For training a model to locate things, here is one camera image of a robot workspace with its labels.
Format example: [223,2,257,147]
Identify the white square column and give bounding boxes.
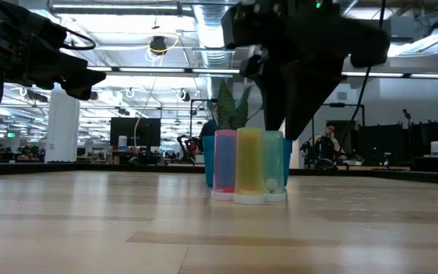
[45,84,81,164]

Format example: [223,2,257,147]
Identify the green snake plant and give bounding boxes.
[207,78,265,130]

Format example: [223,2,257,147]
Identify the yellow pill bottle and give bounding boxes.
[232,127,266,206]

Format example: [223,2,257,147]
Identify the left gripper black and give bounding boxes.
[0,11,107,101]

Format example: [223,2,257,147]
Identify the black desk monitor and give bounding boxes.
[357,123,405,167]
[408,120,438,159]

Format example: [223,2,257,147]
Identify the black table edge rail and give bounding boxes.
[0,161,438,187]

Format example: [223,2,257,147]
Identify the black red background robot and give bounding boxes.
[176,135,204,164]

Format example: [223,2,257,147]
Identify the black wide frame stand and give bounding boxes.
[311,102,365,129]

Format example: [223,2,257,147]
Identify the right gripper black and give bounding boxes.
[221,0,391,141]

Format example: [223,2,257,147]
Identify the black ceiling device yellow cable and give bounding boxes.
[148,34,169,56]

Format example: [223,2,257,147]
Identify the pink pill bottle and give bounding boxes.
[210,129,238,202]

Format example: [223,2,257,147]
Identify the person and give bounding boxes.
[309,121,348,165]
[198,100,219,139]

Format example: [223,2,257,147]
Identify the silver corrugated ceiling duct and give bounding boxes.
[194,3,239,69]

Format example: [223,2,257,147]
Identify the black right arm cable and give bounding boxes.
[338,0,386,153]

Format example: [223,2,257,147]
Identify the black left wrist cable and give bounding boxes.
[61,28,97,52]

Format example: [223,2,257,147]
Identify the long ceiling light bar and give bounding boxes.
[87,66,438,79]

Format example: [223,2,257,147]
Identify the teal pill bottle white balls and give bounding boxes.
[263,130,287,202]

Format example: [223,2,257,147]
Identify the blue plastic cup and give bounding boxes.
[202,135,294,187]

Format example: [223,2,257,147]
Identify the black narrow frame stand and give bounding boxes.
[189,97,218,153]

